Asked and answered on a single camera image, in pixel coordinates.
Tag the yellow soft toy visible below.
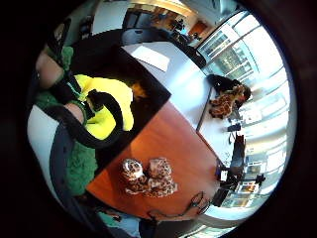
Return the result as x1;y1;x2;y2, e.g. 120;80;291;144
73;73;136;141

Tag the the person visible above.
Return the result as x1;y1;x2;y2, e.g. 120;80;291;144
27;43;100;198

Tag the spotted leopard soft toy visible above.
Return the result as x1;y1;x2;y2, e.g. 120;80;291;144
119;157;179;199

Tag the white paper sheet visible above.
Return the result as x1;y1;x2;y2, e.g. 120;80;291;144
131;44;171;72

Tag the spotted giraffe soft toy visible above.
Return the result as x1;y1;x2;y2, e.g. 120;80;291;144
208;84;252;120

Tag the orange door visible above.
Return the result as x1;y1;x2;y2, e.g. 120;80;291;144
189;20;209;38

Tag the black monitor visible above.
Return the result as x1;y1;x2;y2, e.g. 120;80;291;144
230;134;248;171

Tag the black cable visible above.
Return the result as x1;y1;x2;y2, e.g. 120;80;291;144
147;190;212;220

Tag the large window frame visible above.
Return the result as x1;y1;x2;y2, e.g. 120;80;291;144
197;11;291;110

